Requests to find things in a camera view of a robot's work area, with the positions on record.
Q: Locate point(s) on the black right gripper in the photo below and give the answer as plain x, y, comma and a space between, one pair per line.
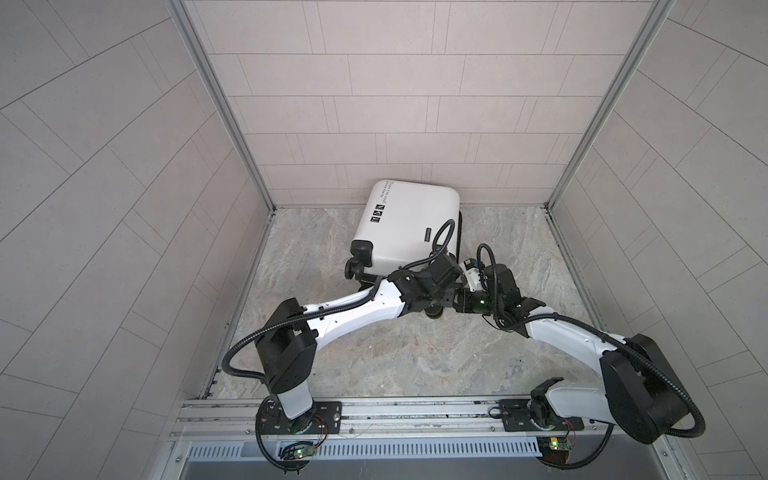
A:
463, 300

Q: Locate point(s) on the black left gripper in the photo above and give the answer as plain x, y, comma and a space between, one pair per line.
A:
447, 297

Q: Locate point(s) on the white black suitcase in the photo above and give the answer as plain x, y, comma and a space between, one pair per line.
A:
403, 222

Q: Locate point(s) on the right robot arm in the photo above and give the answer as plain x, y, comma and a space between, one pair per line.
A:
637, 389

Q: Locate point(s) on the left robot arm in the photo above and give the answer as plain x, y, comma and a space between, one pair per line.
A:
289, 341

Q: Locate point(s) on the right circuit board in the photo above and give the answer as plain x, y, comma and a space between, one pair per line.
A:
555, 450

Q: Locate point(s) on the circuit board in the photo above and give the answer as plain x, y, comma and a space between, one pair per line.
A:
555, 450
299, 451

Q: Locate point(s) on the left circuit board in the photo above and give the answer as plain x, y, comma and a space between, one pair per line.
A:
299, 451

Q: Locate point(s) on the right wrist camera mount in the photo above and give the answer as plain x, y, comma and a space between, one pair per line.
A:
474, 276

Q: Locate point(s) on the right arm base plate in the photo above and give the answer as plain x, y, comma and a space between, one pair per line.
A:
529, 415

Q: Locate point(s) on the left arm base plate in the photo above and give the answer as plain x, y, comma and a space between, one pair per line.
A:
300, 418

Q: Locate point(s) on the aluminium mounting rail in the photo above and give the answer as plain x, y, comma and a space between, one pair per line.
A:
384, 417

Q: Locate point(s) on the metal corner post right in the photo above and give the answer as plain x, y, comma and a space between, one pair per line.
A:
646, 34

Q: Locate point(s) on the metal corner post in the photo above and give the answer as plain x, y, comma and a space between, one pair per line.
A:
646, 34
183, 21

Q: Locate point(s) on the metal corner post left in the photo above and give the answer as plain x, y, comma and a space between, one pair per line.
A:
183, 21

